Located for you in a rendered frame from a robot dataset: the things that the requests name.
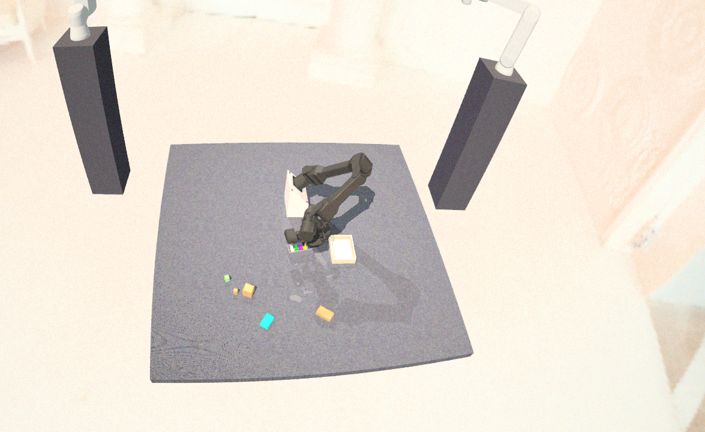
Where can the cyan rectangular block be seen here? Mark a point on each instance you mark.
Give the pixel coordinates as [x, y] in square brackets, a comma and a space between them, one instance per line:
[267, 320]

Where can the tan rectangular block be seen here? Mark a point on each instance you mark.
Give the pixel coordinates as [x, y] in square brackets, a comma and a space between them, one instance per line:
[325, 313]

